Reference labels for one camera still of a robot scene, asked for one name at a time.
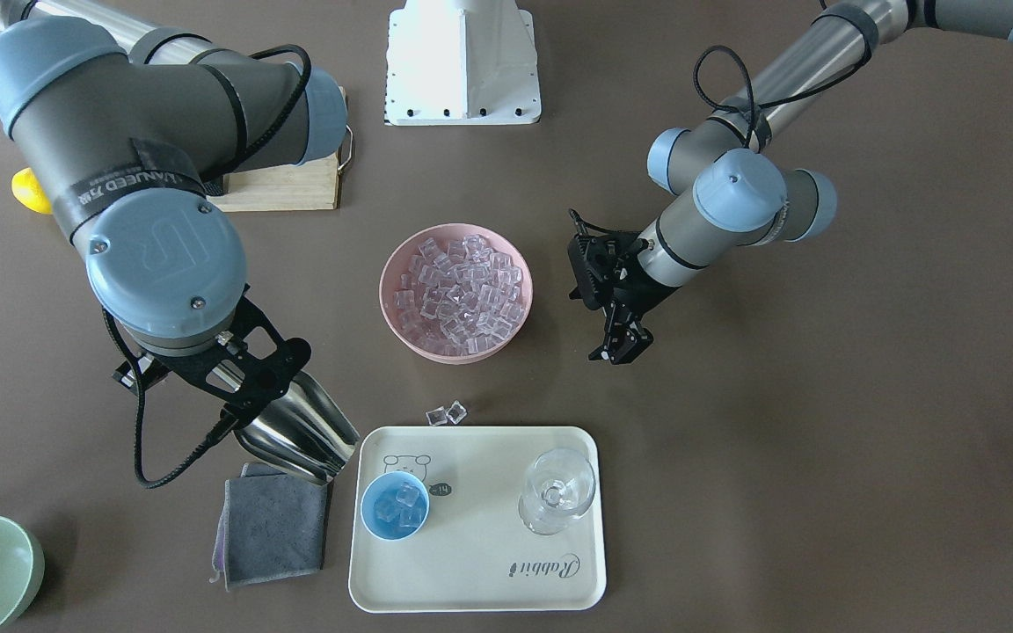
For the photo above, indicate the loose ice cube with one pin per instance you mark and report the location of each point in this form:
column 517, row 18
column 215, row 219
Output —
column 456, row 413
column 437, row 417

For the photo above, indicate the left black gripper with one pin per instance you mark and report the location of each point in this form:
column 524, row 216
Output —
column 635, row 294

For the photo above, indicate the clear wine glass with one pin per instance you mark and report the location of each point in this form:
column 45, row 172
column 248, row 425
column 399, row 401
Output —
column 559, row 487

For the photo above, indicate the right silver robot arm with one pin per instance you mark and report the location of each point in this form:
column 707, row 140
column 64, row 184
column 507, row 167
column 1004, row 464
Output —
column 124, row 133

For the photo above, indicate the wooden cutting board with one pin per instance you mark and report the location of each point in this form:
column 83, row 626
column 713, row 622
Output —
column 314, row 186

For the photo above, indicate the pink bowl of ice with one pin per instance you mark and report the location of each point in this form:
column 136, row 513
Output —
column 455, row 293

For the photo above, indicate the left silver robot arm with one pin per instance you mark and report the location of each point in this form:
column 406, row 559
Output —
column 726, row 193

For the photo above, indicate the whole yellow lemon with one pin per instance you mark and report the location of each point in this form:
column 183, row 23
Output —
column 26, row 189

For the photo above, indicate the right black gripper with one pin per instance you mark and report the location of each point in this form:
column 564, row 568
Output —
column 132, row 373

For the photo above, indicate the blue plastic cup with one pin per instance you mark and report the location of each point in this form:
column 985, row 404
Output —
column 395, row 506

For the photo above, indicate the grey folded cloth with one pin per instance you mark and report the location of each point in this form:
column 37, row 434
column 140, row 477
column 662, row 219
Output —
column 272, row 526

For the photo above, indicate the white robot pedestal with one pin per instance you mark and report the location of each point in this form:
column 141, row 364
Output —
column 461, row 63

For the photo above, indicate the cream serving tray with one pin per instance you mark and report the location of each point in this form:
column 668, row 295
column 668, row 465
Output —
column 473, row 553

